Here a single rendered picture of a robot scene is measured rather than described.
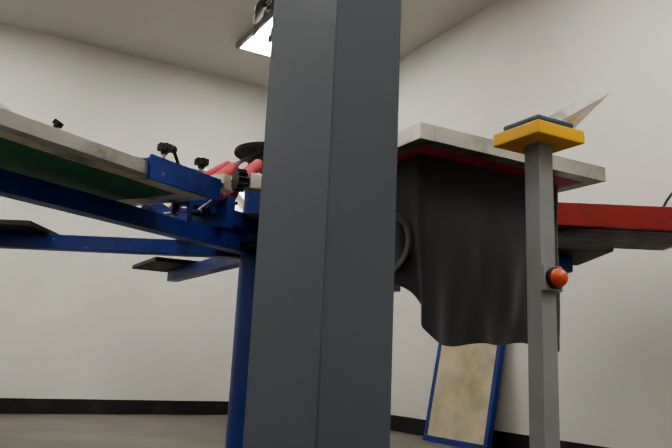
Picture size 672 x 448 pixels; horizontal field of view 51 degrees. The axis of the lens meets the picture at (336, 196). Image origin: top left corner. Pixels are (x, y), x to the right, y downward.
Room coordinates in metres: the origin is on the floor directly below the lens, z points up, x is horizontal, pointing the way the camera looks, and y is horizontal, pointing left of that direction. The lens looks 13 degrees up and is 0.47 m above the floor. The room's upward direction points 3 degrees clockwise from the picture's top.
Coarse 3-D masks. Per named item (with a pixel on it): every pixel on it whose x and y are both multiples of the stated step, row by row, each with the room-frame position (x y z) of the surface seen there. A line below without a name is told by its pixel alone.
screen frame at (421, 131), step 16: (416, 128) 1.47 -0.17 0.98; (432, 128) 1.47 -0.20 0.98; (400, 144) 1.52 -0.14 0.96; (416, 144) 1.50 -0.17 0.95; (432, 144) 1.50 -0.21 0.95; (448, 144) 1.49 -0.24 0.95; (464, 144) 1.51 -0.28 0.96; (480, 144) 1.54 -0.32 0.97; (496, 160) 1.60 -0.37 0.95; (512, 160) 1.59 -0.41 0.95; (560, 160) 1.66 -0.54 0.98; (560, 176) 1.71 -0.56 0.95; (576, 176) 1.70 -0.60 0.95; (592, 176) 1.72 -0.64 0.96
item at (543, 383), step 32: (512, 128) 1.36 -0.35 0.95; (544, 128) 1.31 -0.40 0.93; (544, 160) 1.37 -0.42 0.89; (544, 192) 1.37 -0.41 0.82; (544, 224) 1.37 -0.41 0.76; (544, 256) 1.37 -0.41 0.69; (544, 288) 1.35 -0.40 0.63; (544, 320) 1.37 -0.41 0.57; (544, 352) 1.36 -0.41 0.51; (544, 384) 1.36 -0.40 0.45; (544, 416) 1.36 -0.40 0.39
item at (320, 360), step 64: (320, 0) 1.18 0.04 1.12; (384, 0) 1.24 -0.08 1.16; (320, 64) 1.18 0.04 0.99; (384, 64) 1.25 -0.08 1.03; (320, 128) 1.17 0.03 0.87; (384, 128) 1.25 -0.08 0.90; (320, 192) 1.17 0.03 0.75; (384, 192) 1.26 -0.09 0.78; (256, 256) 1.28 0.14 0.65; (320, 256) 1.16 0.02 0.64; (384, 256) 1.26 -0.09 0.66; (256, 320) 1.27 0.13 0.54; (320, 320) 1.16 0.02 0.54; (384, 320) 1.26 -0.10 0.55; (256, 384) 1.26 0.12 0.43; (320, 384) 1.16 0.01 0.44; (384, 384) 1.27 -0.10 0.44
